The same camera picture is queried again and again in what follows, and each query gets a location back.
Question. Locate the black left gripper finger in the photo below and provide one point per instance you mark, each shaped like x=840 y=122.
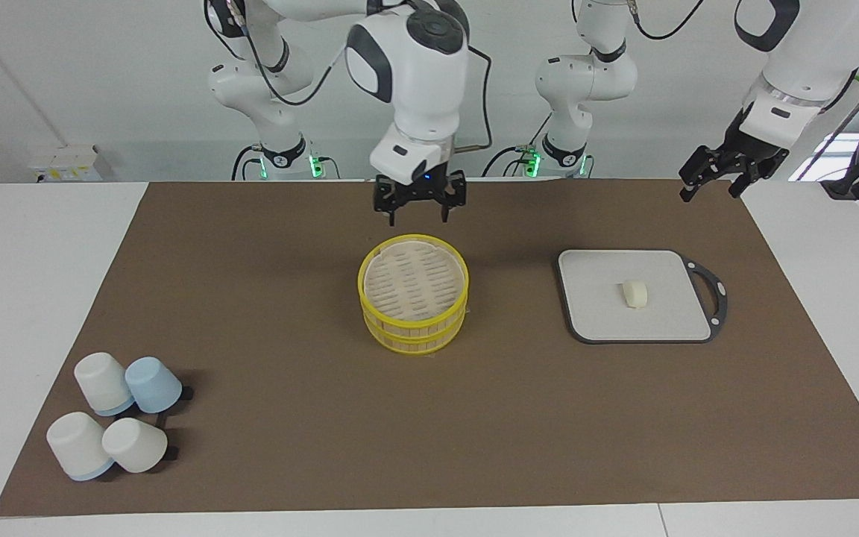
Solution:
x=702 y=170
x=744 y=185

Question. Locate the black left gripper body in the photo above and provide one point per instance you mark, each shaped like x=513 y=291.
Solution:
x=757 y=156

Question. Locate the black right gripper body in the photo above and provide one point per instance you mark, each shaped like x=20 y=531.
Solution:
x=418 y=190

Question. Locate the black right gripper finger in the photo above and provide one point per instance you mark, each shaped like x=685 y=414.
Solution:
x=391 y=216
x=446 y=212

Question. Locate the yellow bamboo steamer basket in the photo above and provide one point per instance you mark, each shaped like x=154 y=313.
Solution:
x=413 y=280
x=414 y=341

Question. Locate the pale steamed bun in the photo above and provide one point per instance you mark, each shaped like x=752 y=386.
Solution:
x=634 y=294

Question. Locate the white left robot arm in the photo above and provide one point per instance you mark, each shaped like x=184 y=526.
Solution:
x=586 y=82

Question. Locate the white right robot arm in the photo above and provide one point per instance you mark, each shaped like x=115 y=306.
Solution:
x=414 y=97

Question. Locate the brown table mat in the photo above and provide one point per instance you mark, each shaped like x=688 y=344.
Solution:
x=288 y=335

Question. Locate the grey cutting board black rim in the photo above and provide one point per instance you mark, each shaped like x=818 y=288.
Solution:
x=623 y=322

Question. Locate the small black block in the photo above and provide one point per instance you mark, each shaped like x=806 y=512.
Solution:
x=186 y=392

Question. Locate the light blue plastic cup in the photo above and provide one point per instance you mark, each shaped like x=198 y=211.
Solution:
x=98 y=472
x=120 y=409
x=155 y=384

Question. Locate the white box yellow labels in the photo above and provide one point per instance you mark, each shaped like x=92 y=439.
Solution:
x=64 y=160

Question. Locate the white plastic cup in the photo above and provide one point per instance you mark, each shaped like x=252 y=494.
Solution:
x=100 y=379
x=135 y=445
x=75 y=444

